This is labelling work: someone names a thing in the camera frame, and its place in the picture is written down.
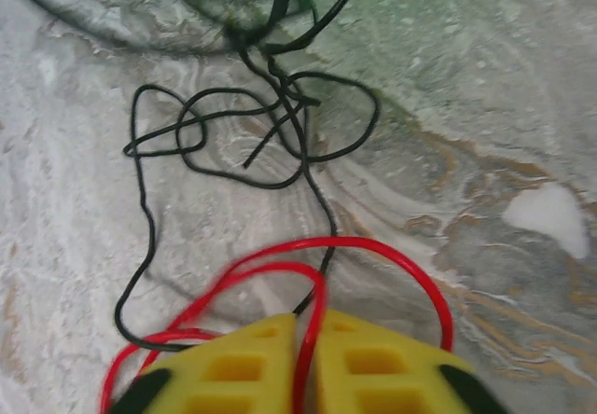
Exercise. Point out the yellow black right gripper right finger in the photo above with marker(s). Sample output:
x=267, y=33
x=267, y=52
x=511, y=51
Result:
x=382, y=376

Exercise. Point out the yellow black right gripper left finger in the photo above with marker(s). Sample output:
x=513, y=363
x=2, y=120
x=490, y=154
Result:
x=233, y=376

